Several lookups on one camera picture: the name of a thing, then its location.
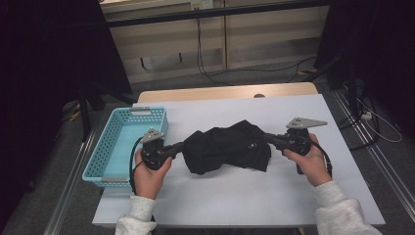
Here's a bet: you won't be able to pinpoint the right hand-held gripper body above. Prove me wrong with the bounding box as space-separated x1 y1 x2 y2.
283 117 328 157

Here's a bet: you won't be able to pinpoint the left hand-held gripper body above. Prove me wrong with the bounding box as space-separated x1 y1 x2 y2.
140 127 174 170

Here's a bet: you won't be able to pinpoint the light blue perforated basket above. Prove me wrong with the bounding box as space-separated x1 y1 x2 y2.
81 107 169 189

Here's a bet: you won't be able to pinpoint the black pants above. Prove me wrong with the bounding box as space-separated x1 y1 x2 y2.
181 119 272 175

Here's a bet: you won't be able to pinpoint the person's left hand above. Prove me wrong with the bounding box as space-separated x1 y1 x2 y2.
133 149 173 200

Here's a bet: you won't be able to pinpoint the person's right hand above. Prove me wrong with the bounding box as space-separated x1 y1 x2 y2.
283 133 333 188

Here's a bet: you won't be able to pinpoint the wooden table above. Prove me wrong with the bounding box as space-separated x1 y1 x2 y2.
137 81 319 104

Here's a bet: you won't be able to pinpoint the white table cover board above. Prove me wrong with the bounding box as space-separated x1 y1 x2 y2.
92 93 386 228

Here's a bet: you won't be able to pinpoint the black metal stand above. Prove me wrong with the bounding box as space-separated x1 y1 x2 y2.
77 81 138 143
302 53 360 114

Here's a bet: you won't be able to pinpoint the black curtain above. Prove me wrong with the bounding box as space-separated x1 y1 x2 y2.
0 0 133 229
314 0 415 138

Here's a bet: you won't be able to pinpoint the long wooden desk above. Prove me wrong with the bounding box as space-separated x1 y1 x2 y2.
99 0 331 28

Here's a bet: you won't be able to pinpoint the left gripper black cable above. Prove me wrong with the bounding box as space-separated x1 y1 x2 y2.
128 136 145 194

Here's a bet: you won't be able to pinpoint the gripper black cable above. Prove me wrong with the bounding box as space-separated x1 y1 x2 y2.
128 136 145 194
308 139 334 179

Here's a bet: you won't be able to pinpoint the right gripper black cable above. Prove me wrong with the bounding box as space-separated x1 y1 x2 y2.
308 139 334 179

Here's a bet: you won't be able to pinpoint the black hanging power cable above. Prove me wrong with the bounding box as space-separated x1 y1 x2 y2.
195 9 236 87
197 9 318 84

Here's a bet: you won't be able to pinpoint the black floor cable bundle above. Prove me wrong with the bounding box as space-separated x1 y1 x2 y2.
337 94 381 152

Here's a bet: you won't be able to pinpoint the aluminium floor rail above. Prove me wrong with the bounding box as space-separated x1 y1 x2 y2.
332 89 415 223
43 125 99 235

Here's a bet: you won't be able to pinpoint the white floor cable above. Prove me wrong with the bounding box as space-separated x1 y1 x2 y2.
356 97 403 144

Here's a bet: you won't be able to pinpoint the white wall socket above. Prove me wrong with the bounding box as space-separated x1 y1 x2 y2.
190 0 214 10

